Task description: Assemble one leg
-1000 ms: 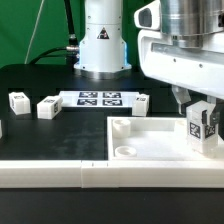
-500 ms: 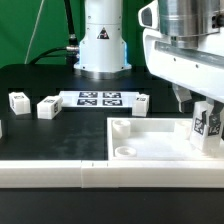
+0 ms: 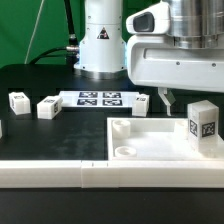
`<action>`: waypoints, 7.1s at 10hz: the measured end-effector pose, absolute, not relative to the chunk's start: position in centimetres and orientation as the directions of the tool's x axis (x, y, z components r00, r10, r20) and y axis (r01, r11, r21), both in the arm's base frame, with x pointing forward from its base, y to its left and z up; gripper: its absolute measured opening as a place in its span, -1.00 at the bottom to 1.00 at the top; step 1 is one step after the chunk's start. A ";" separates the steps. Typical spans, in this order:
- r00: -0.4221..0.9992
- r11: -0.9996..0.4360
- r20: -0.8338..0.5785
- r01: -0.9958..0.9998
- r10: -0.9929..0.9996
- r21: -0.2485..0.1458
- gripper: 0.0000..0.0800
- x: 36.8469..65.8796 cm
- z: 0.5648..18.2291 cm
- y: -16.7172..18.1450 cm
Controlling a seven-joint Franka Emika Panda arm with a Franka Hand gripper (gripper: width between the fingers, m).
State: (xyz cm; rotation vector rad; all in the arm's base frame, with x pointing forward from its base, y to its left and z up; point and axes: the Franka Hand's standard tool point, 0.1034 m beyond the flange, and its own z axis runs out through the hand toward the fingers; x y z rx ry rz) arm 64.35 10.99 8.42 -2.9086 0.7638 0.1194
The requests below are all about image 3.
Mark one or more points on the white sheet with AprilTags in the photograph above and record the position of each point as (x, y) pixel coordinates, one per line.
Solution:
(97, 99)

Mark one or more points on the white square tabletop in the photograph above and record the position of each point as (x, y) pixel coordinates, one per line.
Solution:
(155, 139)

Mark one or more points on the white U-shaped obstacle fence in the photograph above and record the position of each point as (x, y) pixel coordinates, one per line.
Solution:
(111, 174)

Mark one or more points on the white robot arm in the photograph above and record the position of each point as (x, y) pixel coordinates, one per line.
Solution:
(103, 53)

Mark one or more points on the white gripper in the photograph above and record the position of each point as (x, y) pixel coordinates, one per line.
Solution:
(177, 44)

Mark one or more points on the white block at left edge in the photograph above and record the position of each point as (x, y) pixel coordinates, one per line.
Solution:
(1, 132)

